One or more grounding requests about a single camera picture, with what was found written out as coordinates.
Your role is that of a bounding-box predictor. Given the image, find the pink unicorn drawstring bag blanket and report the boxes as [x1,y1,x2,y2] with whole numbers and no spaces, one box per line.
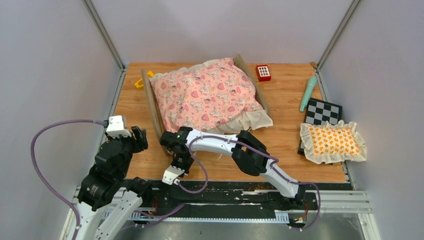
[149,56,274,134]

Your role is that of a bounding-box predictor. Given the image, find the wooden striped pet bed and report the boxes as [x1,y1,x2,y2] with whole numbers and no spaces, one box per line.
[141,53,270,141]

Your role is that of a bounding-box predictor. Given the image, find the orange duck print pillow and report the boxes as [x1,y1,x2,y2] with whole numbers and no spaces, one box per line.
[300,120,367,164]

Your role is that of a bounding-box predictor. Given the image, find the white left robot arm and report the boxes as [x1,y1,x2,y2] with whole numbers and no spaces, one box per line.
[76,126,153,240]

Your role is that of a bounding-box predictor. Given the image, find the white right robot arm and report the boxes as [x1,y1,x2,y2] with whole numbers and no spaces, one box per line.
[159,126,306,209]

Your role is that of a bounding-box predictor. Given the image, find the yellow triangle toy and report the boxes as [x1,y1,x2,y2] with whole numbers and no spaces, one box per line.
[134,71,155,89]

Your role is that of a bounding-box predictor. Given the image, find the red white grid block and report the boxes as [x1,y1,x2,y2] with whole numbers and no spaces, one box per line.
[255,64,272,82]

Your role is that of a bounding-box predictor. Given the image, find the black and silver chessboard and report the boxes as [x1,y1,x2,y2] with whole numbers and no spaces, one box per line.
[297,97,344,157]

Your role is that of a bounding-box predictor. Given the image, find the mint green massager wand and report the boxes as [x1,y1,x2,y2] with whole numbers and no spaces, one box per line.
[299,76,318,112]

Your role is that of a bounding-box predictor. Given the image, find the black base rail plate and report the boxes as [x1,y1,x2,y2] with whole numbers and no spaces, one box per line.
[140,180,318,219]

